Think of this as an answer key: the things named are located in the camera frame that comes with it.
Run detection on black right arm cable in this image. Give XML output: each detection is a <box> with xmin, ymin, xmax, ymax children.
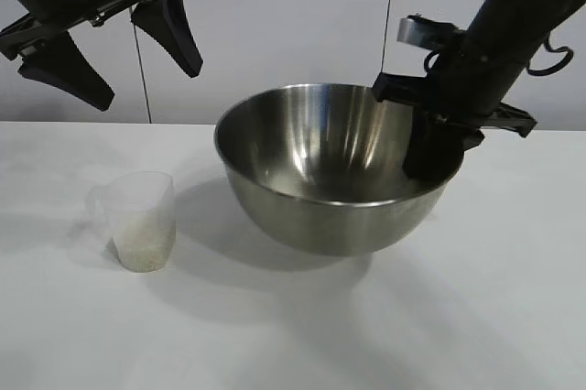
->
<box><xmin>526</xmin><ymin>32</ymin><xmax>576</xmax><ymax>78</ymax></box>

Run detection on stainless steel mixing bowl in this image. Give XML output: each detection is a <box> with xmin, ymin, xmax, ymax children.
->
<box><xmin>213</xmin><ymin>82</ymin><xmax>466</xmax><ymax>257</ymax></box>

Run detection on black right camera cable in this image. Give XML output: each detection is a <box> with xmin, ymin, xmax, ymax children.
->
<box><xmin>423</xmin><ymin>47</ymin><xmax>454</xmax><ymax>74</ymax></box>

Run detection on clear plastic measuring cup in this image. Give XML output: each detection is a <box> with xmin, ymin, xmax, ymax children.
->
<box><xmin>86</xmin><ymin>171</ymin><xmax>178</xmax><ymax>275</ymax></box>

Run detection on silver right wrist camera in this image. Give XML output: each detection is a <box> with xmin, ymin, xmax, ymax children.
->
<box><xmin>396</xmin><ymin>14</ymin><xmax>468</xmax><ymax>51</ymax></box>

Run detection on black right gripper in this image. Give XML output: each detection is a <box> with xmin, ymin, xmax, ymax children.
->
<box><xmin>371</xmin><ymin>35</ymin><xmax>539</xmax><ymax>181</ymax></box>

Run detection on white rice grains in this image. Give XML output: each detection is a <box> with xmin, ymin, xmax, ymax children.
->
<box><xmin>112</xmin><ymin>218</ymin><xmax>178</xmax><ymax>274</ymax></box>

